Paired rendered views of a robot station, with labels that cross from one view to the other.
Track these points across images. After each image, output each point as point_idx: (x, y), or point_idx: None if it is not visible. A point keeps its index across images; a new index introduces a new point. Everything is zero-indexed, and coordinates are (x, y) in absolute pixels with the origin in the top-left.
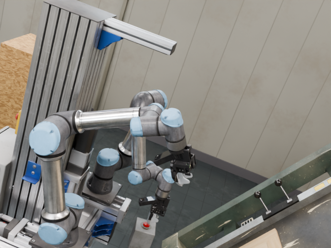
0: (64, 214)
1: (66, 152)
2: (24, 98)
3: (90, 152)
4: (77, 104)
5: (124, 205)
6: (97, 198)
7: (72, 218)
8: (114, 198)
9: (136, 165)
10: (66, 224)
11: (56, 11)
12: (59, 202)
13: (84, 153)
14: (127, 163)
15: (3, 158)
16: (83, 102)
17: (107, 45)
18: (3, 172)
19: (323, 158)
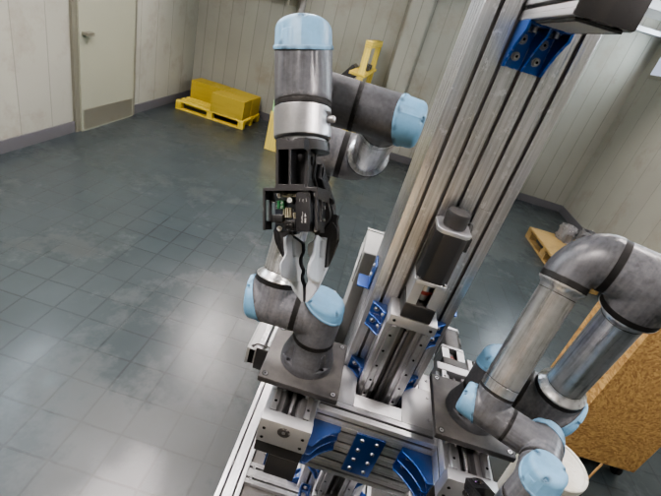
0: (268, 276)
1: (399, 258)
2: (411, 160)
3: (435, 289)
4: (423, 161)
5: (465, 476)
6: (435, 408)
7: (285, 306)
8: (457, 440)
9: (486, 375)
10: (263, 294)
11: (474, 0)
12: (272, 252)
13: (416, 275)
14: (536, 411)
15: (377, 250)
16: (455, 180)
17: (525, 62)
18: (360, 261)
19: None
